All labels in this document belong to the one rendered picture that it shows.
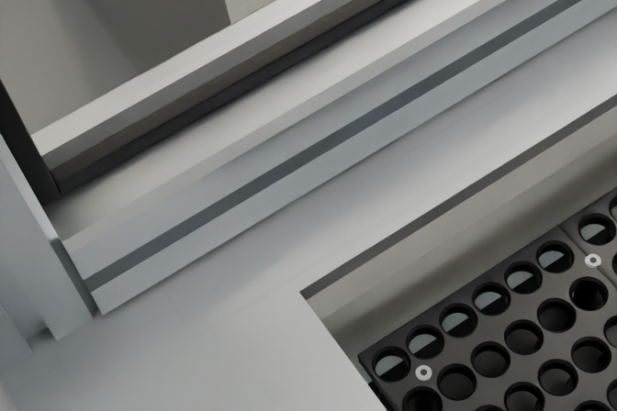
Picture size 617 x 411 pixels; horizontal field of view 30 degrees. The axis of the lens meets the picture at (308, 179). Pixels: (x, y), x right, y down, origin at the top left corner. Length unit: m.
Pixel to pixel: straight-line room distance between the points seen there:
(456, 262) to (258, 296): 0.15
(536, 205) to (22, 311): 0.24
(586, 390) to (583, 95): 0.10
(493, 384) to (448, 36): 0.12
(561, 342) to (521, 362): 0.02
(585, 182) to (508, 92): 0.12
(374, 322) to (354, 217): 0.11
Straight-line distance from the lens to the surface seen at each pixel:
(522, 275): 0.47
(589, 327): 0.41
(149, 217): 0.34
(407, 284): 0.48
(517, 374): 0.40
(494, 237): 0.49
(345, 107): 0.35
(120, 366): 0.36
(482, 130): 0.39
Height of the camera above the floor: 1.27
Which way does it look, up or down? 57 degrees down
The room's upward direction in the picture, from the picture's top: 10 degrees counter-clockwise
